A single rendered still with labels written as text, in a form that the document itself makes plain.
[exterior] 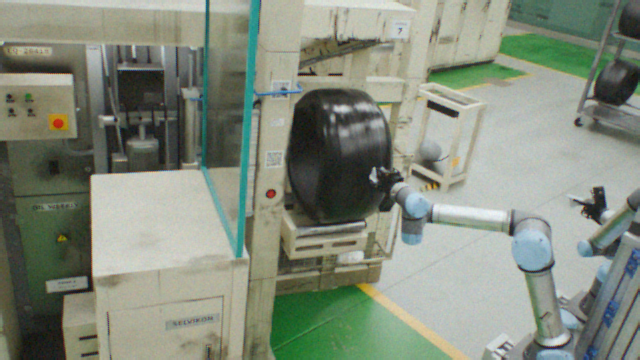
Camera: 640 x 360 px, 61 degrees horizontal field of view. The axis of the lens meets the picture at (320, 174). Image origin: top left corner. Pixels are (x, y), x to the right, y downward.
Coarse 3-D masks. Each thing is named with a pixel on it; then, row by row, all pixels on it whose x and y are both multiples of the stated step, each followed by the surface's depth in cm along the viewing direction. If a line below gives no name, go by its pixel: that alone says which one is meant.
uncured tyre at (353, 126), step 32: (320, 96) 221; (352, 96) 223; (320, 128) 213; (352, 128) 211; (384, 128) 217; (288, 160) 251; (320, 160) 213; (352, 160) 209; (384, 160) 215; (320, 192) 217; (352, 192) 214
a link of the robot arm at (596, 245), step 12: (636, 192) 213; (624, 204) 220; (636, 204) 212; (612, 216) 225; (624, 216) 219; (600, 228) 231; (612, 228) 225; (624, 228) 222; (588, 240) 237; (600, 240) 231; (612, 240) 229; (588, 252) 235; (600, 252) 237
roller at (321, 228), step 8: (312, 224) 234; (320, 224) 235; (328, 224) 236; (336, 224) 237; (344, 224) 238; (352, 224) 239; (360, 224) 241; (304, 232) 231; (312, 232) 233; (320, 232) 234; (328, 232) 236
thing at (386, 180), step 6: (378, 174) 201; (384, 174) 198; (390, 174) 198; (396, 174) 198; (378, 180) 202; (384, 180) 199; (390, 180) 196; (396, 180) 193; (402, 180) 194; (378, 186) 201; (384, 186) 199; (390, 186) 194; (384, 192) 201
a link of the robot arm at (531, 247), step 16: (528, 224) 176; (544, 224) 177; (512, 240) 175; (528, 240) 169; (544, 240) 168; (512, 256) 173; (528, 256) 170; (544, 256) 168; (528, 272) 173; (544, 272) 172; (528, 288) 179; (544, 288) 175; (544, 304) 177; (544, 320) 179; (560, 320) 180; (544, 336) 182; (560, 336) 180; (544, 352) 181; (560, 352) 179
